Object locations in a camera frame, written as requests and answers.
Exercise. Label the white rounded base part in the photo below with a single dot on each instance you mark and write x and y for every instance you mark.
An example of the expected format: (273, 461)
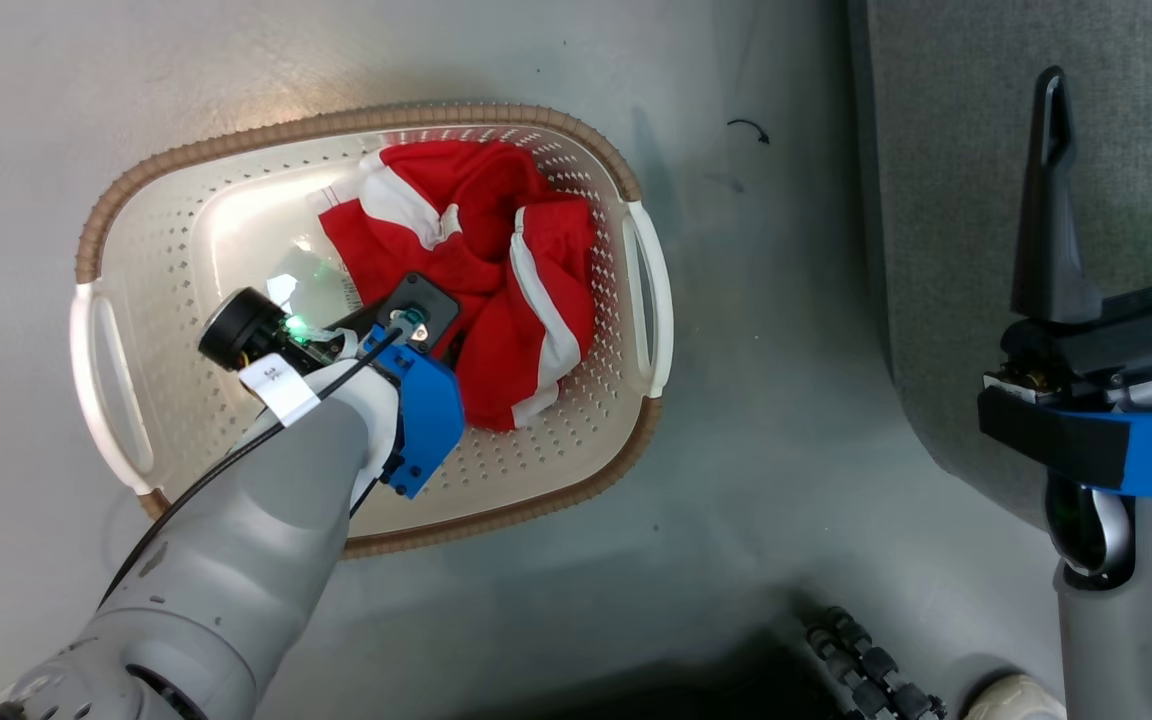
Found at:
(1016, 700)

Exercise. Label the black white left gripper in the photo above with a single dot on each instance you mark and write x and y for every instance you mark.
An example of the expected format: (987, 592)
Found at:
(236, 330)

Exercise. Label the white label tag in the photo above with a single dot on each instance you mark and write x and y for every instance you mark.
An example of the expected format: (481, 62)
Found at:
(281, 388)

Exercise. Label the cream laundry basket brown rim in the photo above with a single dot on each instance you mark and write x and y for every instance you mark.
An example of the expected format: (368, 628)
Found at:
(166, 300)

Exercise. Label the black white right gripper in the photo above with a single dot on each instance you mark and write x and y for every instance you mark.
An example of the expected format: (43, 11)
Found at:
(1116, 350)

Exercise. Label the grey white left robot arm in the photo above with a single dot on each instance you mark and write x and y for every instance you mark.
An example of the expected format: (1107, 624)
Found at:
(236, 560)

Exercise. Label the grey fabric sofa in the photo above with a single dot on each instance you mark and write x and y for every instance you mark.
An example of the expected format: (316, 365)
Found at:
(946, 200)

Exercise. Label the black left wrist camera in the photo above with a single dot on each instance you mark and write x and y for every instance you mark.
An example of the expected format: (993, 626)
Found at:
(431, 295)

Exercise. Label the black omni wheel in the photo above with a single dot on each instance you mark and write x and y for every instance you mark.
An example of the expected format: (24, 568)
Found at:
(871, 665)

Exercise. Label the red white basketball jersey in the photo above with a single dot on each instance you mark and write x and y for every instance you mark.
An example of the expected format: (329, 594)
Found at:
(476, 250)

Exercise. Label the blue left camera mount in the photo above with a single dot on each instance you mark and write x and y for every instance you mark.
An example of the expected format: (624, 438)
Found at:
(426, 410)

